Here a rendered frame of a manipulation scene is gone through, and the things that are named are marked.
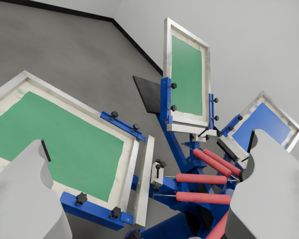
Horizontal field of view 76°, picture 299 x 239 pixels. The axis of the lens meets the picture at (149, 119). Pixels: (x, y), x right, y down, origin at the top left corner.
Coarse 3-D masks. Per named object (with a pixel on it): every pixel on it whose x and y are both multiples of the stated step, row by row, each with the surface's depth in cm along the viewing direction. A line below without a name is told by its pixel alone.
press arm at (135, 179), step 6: (132, 180) 112; (132, 186) 113; (150, 186) 117; (150, 192) 115; (156, 192) 117; (162, 192) 119; (156, 198) 118; (162, 198) 118; (168, 198) 119; (168, 204) 122; (180, 210) 125; (186, 210) 124; (192, 210) 125
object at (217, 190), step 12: (240, 180) 107; (192, 192) 139; (204, 192) 129; (216, 192) 137; (228, 192) 122; (216, 204) 119; (228, 204) 114; (180, 216) 141; (192, 216) 124; (204, 216) 115; (216, 216) 118; (156, 228) 158; (168, 228) 145; (180, 228) 137; (192, 228) 119
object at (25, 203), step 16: (32, 144) 11; (16, 160) 10; (32, 160) 10; (48, 160) 12; (0, 176) 9; (16, 176) 9; (32, 176) 9; (48, 176) 10; (0, 192) 8; (16, 192) 8; (32, 192) 8; (48, 192) 8; (0, 208) 7; (16, 208) 7; (32, 208) 7; (48, 208) 7; (0, 224) 7; (16, 224) 7; (32, 224) 7; (48, 224) 7; (64, 224) 7
